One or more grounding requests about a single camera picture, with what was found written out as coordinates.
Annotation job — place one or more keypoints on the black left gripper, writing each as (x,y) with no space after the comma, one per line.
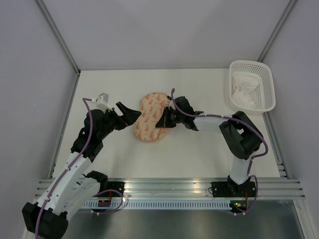
(129,116)

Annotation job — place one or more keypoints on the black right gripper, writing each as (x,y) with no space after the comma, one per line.
(164,122)

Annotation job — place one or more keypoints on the floral mesh laundry bag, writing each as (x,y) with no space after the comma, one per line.
(151,107)

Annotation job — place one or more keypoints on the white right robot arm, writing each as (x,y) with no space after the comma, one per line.
(240,134)

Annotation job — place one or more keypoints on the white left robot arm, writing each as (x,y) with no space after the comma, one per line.
(49,216)

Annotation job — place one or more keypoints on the white bra in basket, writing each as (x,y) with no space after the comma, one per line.
(245,84)

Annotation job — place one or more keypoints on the white perforated plastic basket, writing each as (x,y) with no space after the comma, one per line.
(264,95)

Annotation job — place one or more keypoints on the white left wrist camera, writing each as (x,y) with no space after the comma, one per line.
(101,102)

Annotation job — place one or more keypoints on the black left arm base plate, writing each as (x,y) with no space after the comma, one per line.
(112,189)

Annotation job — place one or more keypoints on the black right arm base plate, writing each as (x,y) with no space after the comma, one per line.
(223,189)

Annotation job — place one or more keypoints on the white slotted cable duct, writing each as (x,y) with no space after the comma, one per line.
(159,204)

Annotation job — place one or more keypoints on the left aluminium frame post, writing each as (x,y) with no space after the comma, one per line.
(57,35)

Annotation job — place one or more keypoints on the aluminium frame post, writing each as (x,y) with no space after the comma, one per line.
(277,29)
(57,35)

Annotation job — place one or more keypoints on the aluminium mounting rail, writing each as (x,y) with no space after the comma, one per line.
(197,188)

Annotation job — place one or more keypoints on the right aluminium frame post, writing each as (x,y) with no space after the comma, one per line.
(277,29)

